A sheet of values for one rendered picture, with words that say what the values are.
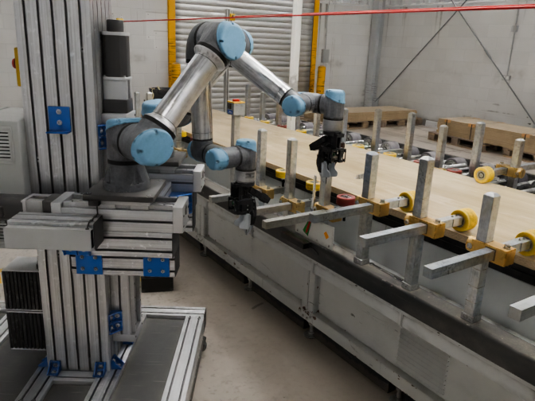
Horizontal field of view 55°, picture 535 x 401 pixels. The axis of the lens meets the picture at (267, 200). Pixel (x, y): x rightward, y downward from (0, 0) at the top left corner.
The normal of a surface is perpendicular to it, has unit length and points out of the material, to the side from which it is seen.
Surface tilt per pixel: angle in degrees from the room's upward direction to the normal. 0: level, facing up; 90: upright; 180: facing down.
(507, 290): 90
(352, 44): 90
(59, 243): 90
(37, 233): 90
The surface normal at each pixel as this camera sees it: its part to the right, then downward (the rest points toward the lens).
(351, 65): 0.51, 0.27
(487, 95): -0.86, 0.11
